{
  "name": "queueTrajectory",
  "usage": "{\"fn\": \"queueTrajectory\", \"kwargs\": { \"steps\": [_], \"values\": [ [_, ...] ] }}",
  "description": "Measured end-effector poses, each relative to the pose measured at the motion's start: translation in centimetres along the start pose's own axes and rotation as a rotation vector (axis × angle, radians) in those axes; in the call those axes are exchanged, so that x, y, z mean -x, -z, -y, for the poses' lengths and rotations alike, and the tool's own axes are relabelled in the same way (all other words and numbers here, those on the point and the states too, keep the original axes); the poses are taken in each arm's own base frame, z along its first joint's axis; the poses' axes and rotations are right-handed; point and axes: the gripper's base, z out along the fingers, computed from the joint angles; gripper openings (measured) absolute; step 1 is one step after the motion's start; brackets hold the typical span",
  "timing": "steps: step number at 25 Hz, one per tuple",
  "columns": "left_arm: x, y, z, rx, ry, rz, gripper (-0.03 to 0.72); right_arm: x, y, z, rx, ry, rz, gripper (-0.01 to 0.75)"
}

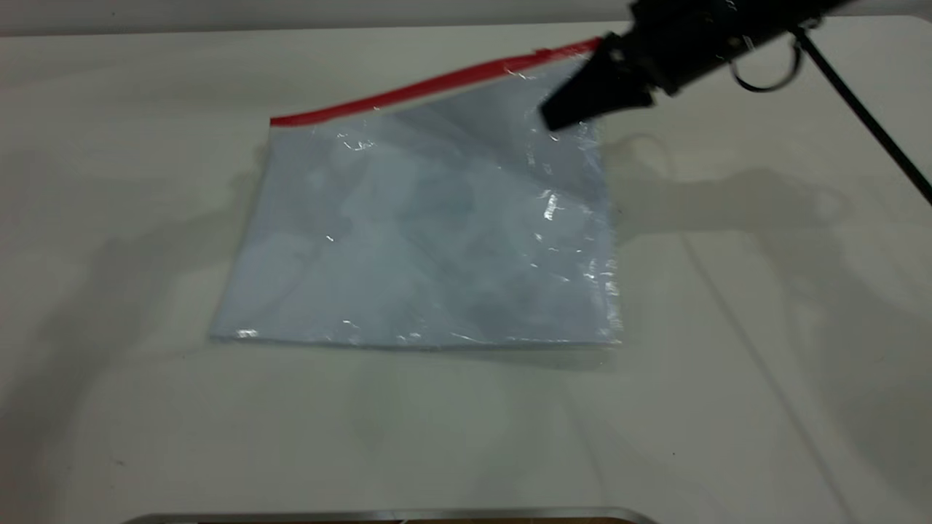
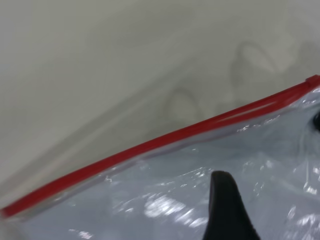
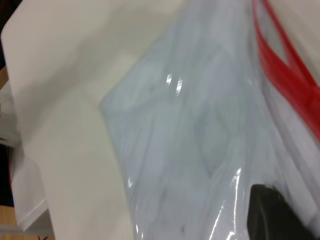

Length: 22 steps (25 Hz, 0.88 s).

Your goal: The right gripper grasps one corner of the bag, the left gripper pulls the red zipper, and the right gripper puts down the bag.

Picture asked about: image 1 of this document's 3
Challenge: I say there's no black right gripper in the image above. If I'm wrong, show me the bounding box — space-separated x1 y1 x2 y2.
542 0 738 132

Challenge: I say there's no clear zipper bag red strip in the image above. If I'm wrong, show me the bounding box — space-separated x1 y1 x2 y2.
210 36 623 350

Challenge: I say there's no thin black cable loop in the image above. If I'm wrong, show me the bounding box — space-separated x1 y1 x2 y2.
728 33 803 94

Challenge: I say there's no thick black braided cable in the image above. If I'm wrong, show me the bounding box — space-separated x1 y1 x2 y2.
794 28 932 206

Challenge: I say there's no silver metal frame bar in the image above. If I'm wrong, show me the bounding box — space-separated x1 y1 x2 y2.
120 507 660 524

